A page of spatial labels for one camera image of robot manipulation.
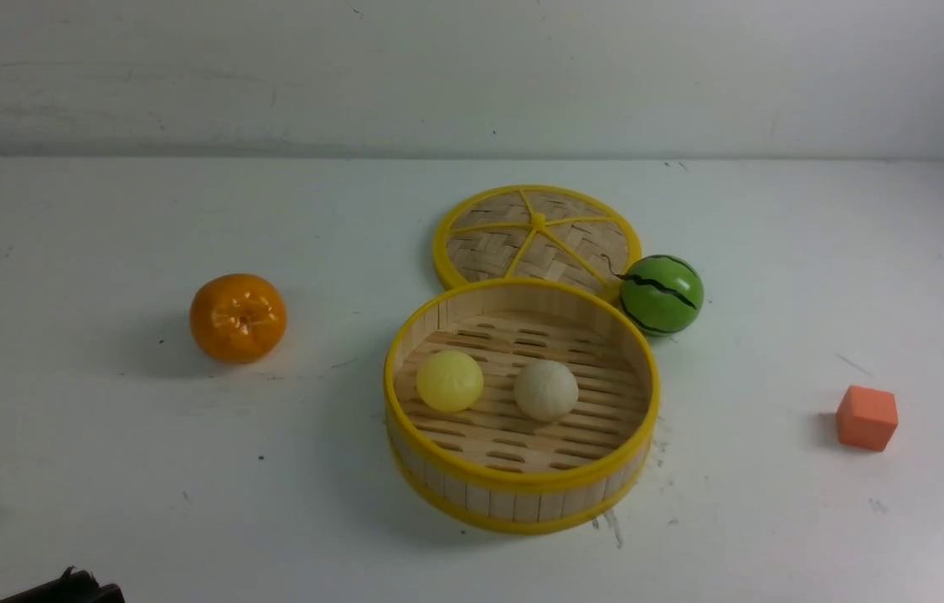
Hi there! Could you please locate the yellow toy bun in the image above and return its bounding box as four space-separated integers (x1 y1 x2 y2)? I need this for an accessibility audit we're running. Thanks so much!
415 350 484 413

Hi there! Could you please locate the white toy bun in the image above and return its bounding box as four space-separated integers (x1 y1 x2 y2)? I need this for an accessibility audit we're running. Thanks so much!
513 360 580 423

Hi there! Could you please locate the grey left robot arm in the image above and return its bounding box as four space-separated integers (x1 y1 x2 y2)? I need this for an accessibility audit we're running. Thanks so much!
0 566 126 603

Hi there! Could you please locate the woven bamboo steamer lid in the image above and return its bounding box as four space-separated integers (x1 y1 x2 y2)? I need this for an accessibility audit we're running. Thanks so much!
431 184 643 304

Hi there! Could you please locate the bamboo steamer tray yellow rim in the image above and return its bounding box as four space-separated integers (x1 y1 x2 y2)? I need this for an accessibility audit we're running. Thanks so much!
383 279 660 534

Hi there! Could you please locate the green toy watermelon ball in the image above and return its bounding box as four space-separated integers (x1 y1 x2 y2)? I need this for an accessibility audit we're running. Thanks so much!
618 255 704 337

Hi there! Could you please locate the orange toy tangerine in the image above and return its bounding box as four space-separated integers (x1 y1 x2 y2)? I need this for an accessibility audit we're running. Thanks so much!
188 272 288 363

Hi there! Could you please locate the orange foam cube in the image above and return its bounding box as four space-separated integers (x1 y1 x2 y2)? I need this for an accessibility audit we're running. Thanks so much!
835 384 898 453

